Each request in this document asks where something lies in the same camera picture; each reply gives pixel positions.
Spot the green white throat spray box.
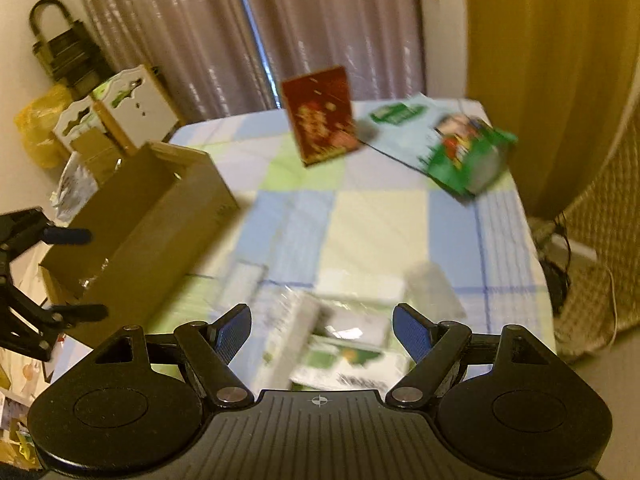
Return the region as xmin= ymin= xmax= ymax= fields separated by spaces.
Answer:
xmin=259 ymin=288 xmax=411 ymax=394

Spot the white printed plastic bag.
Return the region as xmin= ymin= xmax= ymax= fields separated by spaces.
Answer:
xmin=50 ymin=152 xmax=98 ymax=226

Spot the clear plastic small box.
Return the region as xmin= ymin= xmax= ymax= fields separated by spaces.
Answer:
xmin=405 ymin=262 xmax=466 ymax=322

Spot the small brown carton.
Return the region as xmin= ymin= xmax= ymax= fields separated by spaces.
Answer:
xmin=70 ymin=128 xmax=124 ymax=188

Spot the open brown cardboard box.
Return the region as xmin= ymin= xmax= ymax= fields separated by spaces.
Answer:
xmin=40 ymin=143 xmax=239 ymax=348

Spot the white tube in wrapper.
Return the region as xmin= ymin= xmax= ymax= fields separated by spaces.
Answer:
xmin=283 ymin=269 xmax=406 ymax=308

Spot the yellow plastic bag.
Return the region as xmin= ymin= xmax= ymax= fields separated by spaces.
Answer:
xmin=14 ymin=84 xmax=74 ymax=170

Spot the white wooden chair left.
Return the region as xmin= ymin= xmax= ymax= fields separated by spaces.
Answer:
xmin=53 ymin=96 xmax=107 ymax=153

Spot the white wooden chair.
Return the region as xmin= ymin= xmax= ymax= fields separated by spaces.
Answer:
xmin=91 ymin=64 xmax=183 ymax=155
xmin=53 ymin=96 xmax=107 ymax=153

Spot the checkered pastel tablecloth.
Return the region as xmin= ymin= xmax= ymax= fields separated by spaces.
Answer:
xmin=144 ymin=97 xmax=558 ymax=391

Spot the white wooden chair right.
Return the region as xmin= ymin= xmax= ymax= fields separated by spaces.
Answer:
xmin=91 ymin=64 xmax=183 ymax=155

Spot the black folding cart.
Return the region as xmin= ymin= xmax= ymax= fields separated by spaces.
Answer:
xmin=28 ymin=0 xmax=116 ymax=100

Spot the green white snack bag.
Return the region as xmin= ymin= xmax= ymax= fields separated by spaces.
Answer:
xmin=357 ymin=94 xmax=518 ymax=200

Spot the quilted tan chair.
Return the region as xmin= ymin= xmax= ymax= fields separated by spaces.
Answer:
xmin=529 ymin=109 xmax=640 ymax=363

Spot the mauve window curtain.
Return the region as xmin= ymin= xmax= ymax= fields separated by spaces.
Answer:
xmin=82 ymin=0 xmax=426 ymax=122

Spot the dark red gift box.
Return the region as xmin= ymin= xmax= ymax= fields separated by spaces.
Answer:
xmin=280 ymin=66 xmax=360 ymax=167

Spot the black power cable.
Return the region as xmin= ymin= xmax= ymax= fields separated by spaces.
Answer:
xmin=539 ymin=213 xmax=574 ymax=316

